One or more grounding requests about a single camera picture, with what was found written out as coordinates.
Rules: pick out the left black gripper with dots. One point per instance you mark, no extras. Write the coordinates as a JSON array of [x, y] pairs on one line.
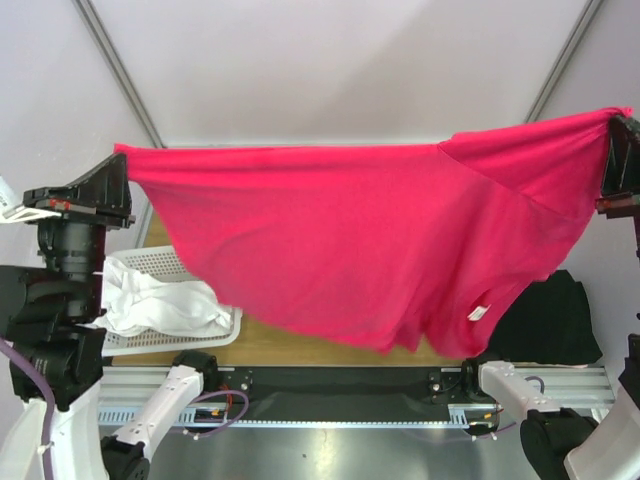
[[104, 193]]

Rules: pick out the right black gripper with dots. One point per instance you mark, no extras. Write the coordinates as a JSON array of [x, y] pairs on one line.
[[620, 204]]

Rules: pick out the pink t shirt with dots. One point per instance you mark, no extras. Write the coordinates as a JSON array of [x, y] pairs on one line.
[[388, 245]]

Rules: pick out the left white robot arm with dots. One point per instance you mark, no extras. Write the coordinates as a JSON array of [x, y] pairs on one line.
[[55, 351]]

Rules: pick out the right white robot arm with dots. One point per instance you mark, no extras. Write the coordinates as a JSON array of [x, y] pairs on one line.
[[558, 442]]

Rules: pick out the white laundry basket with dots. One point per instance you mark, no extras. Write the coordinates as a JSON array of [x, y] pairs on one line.
[[163, 264]]

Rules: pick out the white crumpled t shirt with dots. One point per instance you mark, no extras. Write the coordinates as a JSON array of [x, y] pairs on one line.
[[134, 302]]

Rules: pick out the black folded t shirt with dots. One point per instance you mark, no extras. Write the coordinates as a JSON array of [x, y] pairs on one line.
[[550, 323]]

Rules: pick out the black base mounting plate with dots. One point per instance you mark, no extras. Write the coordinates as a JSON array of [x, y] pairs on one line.
[[388, 395]]

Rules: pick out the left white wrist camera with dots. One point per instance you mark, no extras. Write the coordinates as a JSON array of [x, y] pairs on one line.
[[13, 211]]

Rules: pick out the aluminium frame rail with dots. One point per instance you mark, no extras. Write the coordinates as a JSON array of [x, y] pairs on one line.
[[587, 390]]

